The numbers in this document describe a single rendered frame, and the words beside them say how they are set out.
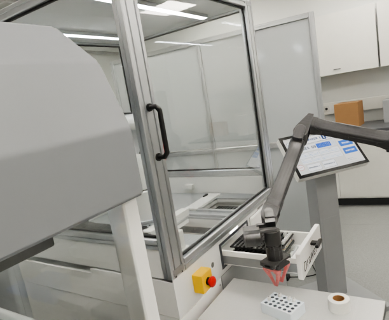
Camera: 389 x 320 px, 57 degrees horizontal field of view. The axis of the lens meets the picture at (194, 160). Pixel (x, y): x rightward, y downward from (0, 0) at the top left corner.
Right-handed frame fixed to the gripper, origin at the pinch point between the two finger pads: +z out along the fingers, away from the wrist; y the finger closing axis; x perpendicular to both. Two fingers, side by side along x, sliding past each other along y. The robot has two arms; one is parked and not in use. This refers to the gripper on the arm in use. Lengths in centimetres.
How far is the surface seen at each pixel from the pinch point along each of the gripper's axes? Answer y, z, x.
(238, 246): -8.3, -4.9, -25.2
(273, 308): 7.3, 5.7, 2.1
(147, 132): 29, -60, -20
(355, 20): -340, -128, -108
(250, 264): -5.9, 0.2, -17.4
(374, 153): -311, 22, -89
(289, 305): 3.3, 5.6, 5.9
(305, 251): -16.0, -5.2, 2.0
